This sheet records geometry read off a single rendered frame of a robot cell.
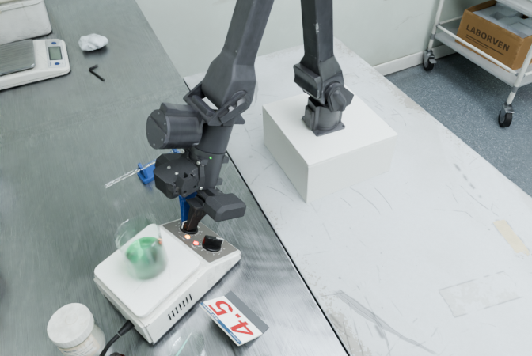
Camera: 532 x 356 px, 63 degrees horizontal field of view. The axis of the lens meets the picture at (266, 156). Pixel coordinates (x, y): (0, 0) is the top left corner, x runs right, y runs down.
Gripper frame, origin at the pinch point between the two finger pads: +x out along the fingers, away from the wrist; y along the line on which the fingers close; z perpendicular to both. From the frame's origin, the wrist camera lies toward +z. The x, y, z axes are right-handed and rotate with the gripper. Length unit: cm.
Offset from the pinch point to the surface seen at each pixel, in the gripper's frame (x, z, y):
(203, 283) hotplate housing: 7.0, 2.5, 9.9
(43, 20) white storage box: -9, -7, -97
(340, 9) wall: -40, -151, -97
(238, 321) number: 9.3, 0.3, 17.2
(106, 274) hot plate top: 7.8, 14.5, 1.6
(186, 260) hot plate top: 3.2, 5.4, 7.8
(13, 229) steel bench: 17.5, 18.3, -27.0
